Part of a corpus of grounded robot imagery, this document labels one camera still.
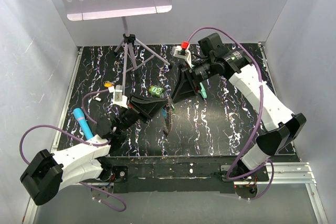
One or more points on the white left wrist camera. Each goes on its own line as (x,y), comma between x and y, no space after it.
(118,97)

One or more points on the green owl toy block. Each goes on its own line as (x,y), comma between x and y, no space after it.
(156,90)

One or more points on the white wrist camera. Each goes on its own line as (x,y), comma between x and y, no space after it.
(182,51)
(118,97)

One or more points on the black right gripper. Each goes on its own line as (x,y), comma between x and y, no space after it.
(183,89)

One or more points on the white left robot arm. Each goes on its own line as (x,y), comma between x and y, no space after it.
(50,172)

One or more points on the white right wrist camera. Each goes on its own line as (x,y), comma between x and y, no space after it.
(182,51)

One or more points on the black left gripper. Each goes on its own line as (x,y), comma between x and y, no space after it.
(149,106)

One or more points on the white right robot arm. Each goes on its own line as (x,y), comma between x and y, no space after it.
(237,66)

